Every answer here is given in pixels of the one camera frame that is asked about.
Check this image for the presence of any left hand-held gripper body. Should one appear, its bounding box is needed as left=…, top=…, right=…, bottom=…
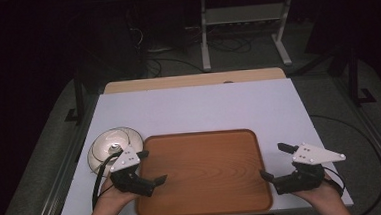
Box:
left=107, top=145, right=144, bottom=197

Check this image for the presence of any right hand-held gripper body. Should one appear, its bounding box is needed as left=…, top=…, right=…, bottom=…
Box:
left=272, top=139, right=349, bottom=196

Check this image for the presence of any person's right hand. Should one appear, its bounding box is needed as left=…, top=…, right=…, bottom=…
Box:
left=290, top=172, right=348, bottom=213

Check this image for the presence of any person's left hand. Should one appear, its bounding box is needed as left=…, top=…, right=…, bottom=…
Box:
left=87, top=175, right=143, bottom=215

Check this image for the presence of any brown wooden tray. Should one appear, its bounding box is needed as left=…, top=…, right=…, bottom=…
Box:
left=130, top=127, right=275, bottom=215

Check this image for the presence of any white table board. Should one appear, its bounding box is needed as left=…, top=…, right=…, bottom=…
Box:
left=49, top=74, right=355, bottom=215

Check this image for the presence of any black metal stand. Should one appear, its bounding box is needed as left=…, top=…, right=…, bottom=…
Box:
left=344, top=45, right=379, bottom=108
left=61, top=68, right=91, bottom=127

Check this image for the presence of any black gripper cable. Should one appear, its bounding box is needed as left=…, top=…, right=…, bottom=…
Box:
left=88, top=151, right=129, bottom=211
left=321, top=165, right=347, bottom=200

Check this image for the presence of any aluminium rail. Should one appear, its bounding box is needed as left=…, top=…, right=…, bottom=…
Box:
left=331, top=74, right=381, bottom=193
left=22, top=92, right=108, bottom=215

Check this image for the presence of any long black floor cable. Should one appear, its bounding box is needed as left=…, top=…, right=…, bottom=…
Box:
left=308, top=110, right=381, bottom=215

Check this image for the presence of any black floor cable bundle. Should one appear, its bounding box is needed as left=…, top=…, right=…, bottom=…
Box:
left=207, top=35, right=253, bottom=56

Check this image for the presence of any white metal desk frame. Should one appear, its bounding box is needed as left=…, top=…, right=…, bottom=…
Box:
left=197, top=0, right=300, bottom=74

